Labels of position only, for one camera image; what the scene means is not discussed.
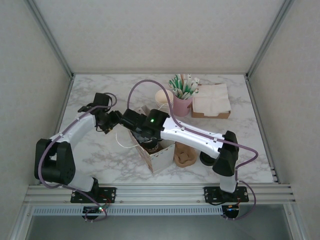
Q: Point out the white printed paper gift bag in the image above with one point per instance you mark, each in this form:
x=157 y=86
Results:
x=162 y=160

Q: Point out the green drinking straw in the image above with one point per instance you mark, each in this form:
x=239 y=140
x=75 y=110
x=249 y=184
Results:
x=196 y=91
x=177 y=82
x=193 y=85
x=188 y=82
x=172 y=85
x=182 y=85

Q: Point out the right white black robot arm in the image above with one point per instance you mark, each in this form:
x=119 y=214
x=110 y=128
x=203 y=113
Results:
x=195 y=137

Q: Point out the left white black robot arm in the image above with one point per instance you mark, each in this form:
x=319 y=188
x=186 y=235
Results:
x=75 y=130

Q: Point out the stack of paper cups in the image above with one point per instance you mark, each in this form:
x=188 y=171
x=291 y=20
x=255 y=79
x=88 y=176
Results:
x=161 y=97

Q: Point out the pink straw holder cup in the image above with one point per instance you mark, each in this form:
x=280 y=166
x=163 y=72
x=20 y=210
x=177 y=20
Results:
x=182 y=107

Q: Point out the brown pulp cup carrier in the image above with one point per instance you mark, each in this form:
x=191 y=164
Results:
x=185 y=156

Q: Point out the stack of black cup lids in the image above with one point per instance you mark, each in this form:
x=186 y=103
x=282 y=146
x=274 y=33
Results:
x=206 y=161

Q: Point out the brown cardboard napkin tray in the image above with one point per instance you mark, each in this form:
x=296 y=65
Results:
x=210 y=115

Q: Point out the white paper napkin stack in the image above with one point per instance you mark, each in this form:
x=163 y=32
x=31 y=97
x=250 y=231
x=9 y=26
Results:
x=212 y=97

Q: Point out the left controller board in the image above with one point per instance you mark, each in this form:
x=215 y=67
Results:
x=96 y=211

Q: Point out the controller board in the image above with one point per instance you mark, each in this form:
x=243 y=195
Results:
x=96 y=211
x=231 y=210

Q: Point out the right controller board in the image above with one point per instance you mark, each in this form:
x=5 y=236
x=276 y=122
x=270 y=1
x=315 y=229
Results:
x=231 y=210

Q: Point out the aluminium front rail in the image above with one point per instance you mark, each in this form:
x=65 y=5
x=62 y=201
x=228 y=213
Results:
x=160 y=193

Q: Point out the right black mount plate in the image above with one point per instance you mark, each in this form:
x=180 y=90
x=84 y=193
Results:
x=212 y=196

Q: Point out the black mount plate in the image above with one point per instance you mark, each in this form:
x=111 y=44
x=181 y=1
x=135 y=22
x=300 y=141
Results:
x=77 y=198
x=212 y=196

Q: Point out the left black mount plate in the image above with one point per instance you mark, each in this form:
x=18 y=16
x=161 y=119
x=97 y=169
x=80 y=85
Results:
x=77 y=198

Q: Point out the aluminium frame post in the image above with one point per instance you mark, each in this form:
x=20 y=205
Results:
x=270 y=37
x=50 y=37

